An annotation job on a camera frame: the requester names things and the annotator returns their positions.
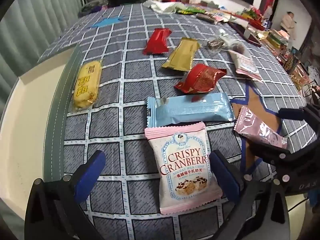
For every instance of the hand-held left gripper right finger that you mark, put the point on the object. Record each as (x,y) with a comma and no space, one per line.
(225,177)

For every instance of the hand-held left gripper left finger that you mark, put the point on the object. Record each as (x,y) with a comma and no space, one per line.
(89,177)

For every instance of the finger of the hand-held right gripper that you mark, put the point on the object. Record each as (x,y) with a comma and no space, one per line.
(291,113)
(267,151)

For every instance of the mauve snack packet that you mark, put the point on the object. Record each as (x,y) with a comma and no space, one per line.
(257,130)

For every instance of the pink white nougat packet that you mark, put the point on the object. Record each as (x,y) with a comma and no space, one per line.
(183,170)

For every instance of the brown star with blue edge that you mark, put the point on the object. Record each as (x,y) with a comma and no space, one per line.
(260,107)

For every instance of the grey checked cloth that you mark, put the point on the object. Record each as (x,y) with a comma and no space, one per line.
(120,140)

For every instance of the grey-green edge strip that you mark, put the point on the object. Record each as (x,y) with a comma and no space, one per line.
(60,120)

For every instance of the small pink white packet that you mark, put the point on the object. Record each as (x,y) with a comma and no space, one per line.
(246,65)

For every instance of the light blue snack packet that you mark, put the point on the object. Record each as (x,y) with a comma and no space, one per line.
(190,110)

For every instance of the clear-wrapped brown candy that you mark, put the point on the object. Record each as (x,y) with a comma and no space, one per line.
(238,48)

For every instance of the pile of assorted snack packets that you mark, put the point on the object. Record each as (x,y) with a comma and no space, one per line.
(265,30)

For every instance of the yellow cake packet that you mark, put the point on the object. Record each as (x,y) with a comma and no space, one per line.
(86,85)

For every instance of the red patterned snack packet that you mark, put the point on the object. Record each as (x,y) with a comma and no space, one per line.
(200,78)

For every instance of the crumpled clear wrapper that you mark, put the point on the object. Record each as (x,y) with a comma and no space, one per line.
(228,37)

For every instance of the clear-wrapped dark candy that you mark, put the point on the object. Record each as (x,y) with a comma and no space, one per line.
(215,44)

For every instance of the gold snack packet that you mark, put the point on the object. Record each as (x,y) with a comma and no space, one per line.
(182,53)

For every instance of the plain red snack packet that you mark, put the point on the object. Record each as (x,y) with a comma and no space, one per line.
(157,41)

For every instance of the blue star sticker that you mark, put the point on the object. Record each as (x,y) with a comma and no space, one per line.
(107,21)

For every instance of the grey curtain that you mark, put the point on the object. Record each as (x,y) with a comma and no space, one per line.
(32,22)

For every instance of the white plastic bag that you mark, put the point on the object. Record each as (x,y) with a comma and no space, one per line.
(160,5)

